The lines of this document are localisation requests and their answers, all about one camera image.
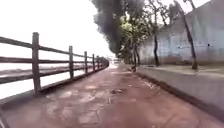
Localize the row of trees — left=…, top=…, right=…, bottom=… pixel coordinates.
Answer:
left=90, top=0, right=201, bottom=73

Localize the red stone paved path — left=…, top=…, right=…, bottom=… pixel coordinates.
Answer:
left=0, top=63, right=224, bottom=128

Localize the raised grey concrete ledge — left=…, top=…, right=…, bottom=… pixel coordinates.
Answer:
left=136, top=63, right=224, bottom=123

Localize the pale water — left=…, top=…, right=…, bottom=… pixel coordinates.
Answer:
left=0, top=64, right=98, bottom=100

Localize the wooden post and rail fence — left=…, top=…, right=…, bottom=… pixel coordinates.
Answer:
left=0, top=31, right=110, bottom=111

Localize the grey concrete wall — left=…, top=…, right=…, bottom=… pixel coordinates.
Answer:
left=137, top=0, right=224, bottom=66

